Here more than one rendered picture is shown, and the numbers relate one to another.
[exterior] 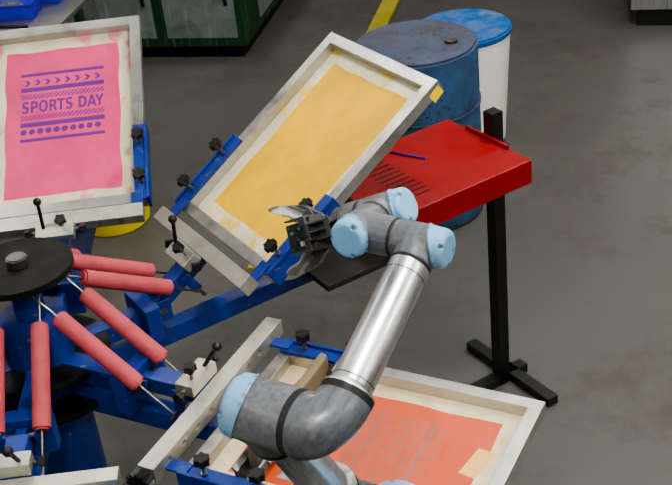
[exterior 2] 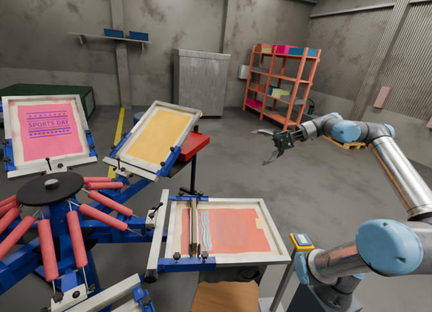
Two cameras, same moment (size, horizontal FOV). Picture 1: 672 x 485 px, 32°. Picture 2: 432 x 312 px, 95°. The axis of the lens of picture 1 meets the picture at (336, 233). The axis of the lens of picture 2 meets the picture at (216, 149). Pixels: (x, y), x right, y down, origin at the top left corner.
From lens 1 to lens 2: 1.98 m
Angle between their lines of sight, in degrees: 34
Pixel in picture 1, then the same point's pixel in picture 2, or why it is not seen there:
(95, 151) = (68, 139)
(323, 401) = not seen: outside the picture
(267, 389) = (423, 230)
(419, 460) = (242, 228)
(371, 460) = (228, 232)
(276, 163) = (148, 139)
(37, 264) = (64, 183)
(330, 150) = (168, 133)
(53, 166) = (49, 146)
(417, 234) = (382, 127)
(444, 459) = (249, 224)
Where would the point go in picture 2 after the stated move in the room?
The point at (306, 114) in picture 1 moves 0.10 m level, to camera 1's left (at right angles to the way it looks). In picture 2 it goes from (154, 123) to (144, 125)
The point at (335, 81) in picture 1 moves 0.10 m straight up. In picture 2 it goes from (161, 114) to (161, 104)
